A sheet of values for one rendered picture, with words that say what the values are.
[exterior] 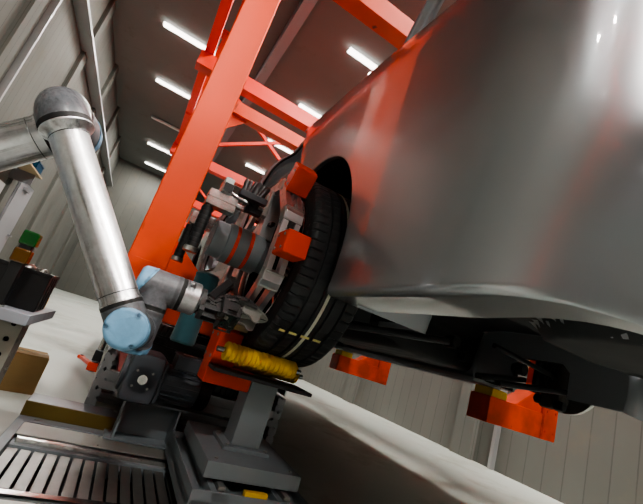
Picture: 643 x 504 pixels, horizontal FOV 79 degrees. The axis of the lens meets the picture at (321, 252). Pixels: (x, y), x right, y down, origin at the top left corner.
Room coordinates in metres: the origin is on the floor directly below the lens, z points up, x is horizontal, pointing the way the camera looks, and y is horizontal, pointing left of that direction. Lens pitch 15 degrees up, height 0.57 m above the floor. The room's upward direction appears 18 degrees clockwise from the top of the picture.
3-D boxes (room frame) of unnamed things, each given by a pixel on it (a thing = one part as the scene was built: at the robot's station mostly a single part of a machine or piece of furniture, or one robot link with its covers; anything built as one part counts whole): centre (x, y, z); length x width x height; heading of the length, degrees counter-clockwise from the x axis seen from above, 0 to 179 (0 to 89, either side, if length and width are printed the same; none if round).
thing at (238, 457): (1.44, 0.06, 0.32); 0.40 x 0.30 x 0.28; 23
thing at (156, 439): (1.65, 0.38, 0.26); 0.42 x 0.18 x 0.35; 113
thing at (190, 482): (1.44, 0.06, 0.13); 0.50 x 0.36 x 0.10; 23
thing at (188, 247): (1.13, 0.37, 0.83); 0.04 x 0.04 x 0.16
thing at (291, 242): (1.09, 0.09, 0.85); 0.09 x 0.08 x 0.07; 23
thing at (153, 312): (1.05, 0.38, 0.51); 0.12 x 0.09 x 0.12; 13
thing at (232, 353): (1.31, 0.08, 0.51); 0.29 x 0.06 x 0.06; 113
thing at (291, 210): (1.38, 0.22, 0.85); 0.54 x 0.07 x 0.54; 23
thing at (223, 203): (1.14, 0.34, 0.93); 0.09 x 0.05 x 0.05; 113
